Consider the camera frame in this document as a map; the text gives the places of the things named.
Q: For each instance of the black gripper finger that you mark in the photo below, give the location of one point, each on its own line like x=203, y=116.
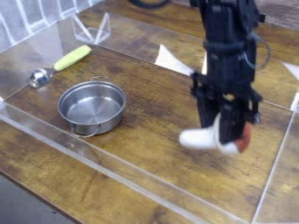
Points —
x=208, y=109
x=234, y=125

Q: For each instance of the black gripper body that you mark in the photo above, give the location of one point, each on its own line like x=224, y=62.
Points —
x=203, y=88

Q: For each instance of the white red-capped toy mushroom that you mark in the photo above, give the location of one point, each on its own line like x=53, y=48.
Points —
x=204, y=139

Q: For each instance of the small silver pot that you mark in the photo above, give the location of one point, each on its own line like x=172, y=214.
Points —
x=92, y=106

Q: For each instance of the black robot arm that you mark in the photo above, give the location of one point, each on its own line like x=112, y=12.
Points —
x=230, y=44

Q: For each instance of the black bar at table edge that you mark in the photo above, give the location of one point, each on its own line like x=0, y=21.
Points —
x=262, y=17

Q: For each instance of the clear acrylic barrier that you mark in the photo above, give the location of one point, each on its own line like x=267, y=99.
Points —
x=206, y=185

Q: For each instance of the green-handled metal scoop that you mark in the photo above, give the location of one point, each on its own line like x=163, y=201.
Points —
x=41, y=75

